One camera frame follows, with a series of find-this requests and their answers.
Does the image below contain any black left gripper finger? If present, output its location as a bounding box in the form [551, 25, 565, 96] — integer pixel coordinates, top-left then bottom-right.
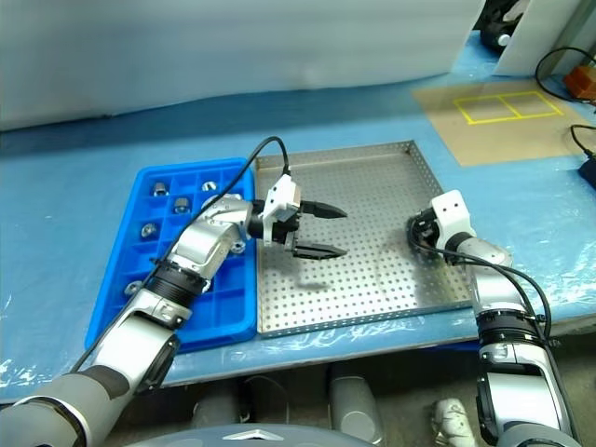
[301, 199, 349, 221]
[291, 242, 349, 262]

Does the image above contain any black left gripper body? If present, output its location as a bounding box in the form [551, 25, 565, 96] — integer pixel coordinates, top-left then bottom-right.
[269, 208, 310, 253]

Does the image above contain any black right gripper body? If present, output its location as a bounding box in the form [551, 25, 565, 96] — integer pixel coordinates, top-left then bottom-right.
[408, 209, 441, 251]

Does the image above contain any perforated steel tray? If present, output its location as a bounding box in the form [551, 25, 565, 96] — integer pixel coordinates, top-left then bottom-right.
[253, 139, 476, 340]

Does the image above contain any blue compartment tray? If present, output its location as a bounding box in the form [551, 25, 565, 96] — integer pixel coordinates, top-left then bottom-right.
[84, 156, 260, 354]

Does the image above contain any brown cardboard mat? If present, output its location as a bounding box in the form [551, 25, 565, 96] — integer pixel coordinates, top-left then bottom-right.
[412, 77, 596, 168]

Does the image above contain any grey cylinder under table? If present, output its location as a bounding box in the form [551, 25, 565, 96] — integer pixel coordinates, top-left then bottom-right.
[191, 381, 246, 427]
[328, 362, 387, 446]

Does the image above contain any dark blue device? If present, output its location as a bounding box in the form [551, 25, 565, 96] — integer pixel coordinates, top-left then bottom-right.
[578, 156, 596, 187]

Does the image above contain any white shoe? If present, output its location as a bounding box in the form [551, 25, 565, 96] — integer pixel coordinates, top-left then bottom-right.
[427, 398, 476, 447]

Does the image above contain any white upright board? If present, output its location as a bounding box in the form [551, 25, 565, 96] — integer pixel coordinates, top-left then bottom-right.
[492, 0, 596, 78]

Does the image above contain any orange block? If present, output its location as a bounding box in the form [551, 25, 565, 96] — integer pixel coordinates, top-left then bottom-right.
[562, 64, 596, 100]

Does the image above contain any black object with white knob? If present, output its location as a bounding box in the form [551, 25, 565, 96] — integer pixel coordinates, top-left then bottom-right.
[479, 0, 527, 47]

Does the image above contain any grey robot chest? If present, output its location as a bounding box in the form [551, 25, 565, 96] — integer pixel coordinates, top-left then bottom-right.
[115, 421, 373, 447]

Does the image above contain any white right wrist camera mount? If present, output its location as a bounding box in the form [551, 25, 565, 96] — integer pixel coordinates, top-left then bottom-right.
[430, 189, 477, 248]

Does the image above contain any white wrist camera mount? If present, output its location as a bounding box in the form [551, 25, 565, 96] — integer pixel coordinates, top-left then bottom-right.
[430, 189, 477, 248]
[260, 175, 304, 246]

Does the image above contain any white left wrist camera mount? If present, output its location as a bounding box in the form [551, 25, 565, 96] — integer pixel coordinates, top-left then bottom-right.
[260, 175, 304, 246]

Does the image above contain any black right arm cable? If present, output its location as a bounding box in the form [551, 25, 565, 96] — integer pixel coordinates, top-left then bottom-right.
[404, 211, 560, 345]

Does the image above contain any thin black cable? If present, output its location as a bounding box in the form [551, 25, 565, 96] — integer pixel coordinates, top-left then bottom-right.
[570, 123, 596, 157]

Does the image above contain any black looped cable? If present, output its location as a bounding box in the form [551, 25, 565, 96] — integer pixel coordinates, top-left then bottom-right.
[534, 46, 596, 106]

